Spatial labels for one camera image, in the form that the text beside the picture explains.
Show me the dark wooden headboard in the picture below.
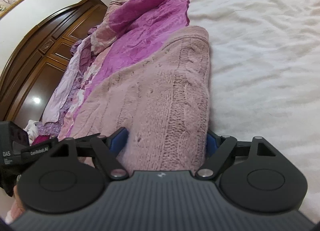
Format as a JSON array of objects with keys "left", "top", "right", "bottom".
[{"left": 1, "top": 0, "right": 107, "bottom": 128}]

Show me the patchwork purple white quilt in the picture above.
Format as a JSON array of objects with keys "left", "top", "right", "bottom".
[{"left": 4, "top": 0, "right": 320, "bottom": 224}]

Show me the pink knitted cardigan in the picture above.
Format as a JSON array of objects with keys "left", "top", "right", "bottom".
[{"left": 69, "top": 26, "right": 210, "bottom": 173}]

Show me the lilac floral pillow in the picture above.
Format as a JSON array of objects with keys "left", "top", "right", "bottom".
[{"left": 24, "top": 26, "right": 97, "bottom": 145}]

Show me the person's left hand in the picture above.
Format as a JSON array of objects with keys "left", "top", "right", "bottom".
[{"left": 5, "top": 185, "right": 25, "bottom": 224}]

